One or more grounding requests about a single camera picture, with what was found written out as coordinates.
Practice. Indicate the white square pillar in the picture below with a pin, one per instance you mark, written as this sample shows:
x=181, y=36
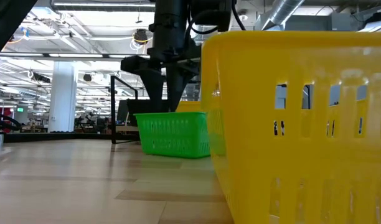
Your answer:
x=63, y=96

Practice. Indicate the wooden shelf with black frame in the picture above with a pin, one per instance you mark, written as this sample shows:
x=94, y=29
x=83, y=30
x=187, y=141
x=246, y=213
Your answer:
x=113, y=109

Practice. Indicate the small black hanging reel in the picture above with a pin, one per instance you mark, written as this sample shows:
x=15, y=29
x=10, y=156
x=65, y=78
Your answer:
x=87, y=77

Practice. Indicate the yellow plastic basket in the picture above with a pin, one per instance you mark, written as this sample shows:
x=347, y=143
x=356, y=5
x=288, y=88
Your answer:
x=302, y=171
x=190, y=103
x=190, y=109

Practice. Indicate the black aluminium table frame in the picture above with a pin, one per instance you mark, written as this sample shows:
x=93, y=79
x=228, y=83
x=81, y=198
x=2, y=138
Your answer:
x=53, y=137

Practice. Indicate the silver smooth ventilation duct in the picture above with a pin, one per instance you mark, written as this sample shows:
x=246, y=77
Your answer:
x=282, y=14

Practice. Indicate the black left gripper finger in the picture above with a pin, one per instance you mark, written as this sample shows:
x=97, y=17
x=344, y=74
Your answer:
x=176, y=87
x=156, y=90

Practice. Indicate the long ceiling light bar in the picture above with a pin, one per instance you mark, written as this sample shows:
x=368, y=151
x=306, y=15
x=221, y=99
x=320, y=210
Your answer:
x=75, y=56

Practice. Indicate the green plastic basket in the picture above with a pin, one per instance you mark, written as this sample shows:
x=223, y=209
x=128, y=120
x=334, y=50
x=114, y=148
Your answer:
x=172, y=137

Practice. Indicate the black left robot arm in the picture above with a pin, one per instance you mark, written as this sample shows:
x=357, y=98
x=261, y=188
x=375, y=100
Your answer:
x=7, y=25

